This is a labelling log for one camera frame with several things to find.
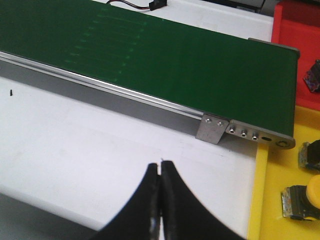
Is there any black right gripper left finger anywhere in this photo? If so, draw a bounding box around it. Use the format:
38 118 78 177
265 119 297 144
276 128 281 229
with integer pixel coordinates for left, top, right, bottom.
91 163 160 240

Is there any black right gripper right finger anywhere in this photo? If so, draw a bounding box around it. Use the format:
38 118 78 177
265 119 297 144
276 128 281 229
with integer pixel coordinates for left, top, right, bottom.
161 160 243 240

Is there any red mushroom push button switch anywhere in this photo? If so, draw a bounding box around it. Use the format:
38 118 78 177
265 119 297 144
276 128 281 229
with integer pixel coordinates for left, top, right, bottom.
303 59 320 93

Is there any right conveyor support leg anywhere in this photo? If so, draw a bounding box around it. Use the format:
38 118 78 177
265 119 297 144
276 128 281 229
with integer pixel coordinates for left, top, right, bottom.
195 114 229 145

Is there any yellow plastic tray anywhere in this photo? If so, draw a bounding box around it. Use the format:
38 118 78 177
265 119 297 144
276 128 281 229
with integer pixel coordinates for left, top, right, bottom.
247 106 320 240

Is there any green conveyor belt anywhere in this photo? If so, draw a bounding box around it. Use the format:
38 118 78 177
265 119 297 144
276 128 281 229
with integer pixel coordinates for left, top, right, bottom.
0 0 298 136

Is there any red plastic tray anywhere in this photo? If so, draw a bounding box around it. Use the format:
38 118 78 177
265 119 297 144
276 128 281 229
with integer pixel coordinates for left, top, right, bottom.
271 2 320 110

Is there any aluminium conveyor frame rail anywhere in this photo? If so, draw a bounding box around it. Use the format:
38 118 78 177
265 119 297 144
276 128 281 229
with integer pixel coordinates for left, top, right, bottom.
0 52 296 150

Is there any yellow mushroom push button switch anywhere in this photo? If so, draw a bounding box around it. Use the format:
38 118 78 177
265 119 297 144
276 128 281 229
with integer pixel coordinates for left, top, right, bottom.
298 140 320 172

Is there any red black wire connector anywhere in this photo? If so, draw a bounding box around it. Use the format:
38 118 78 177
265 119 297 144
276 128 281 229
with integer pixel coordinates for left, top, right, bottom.
106 0 168 12

